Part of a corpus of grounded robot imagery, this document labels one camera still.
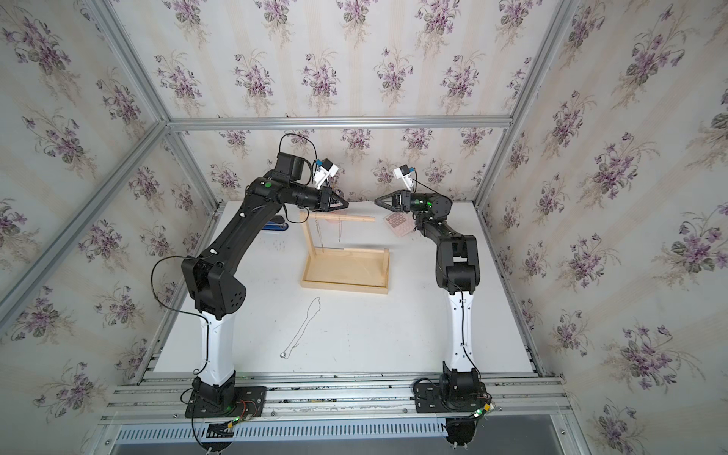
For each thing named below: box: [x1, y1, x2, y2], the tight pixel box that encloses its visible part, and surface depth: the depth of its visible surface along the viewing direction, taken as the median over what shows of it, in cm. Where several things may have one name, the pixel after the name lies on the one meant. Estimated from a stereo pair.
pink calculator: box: [384, 211, 415, 237], surface depth 113 cm
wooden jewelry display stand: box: [299, 210, 391, 295], surface depth 100 cm
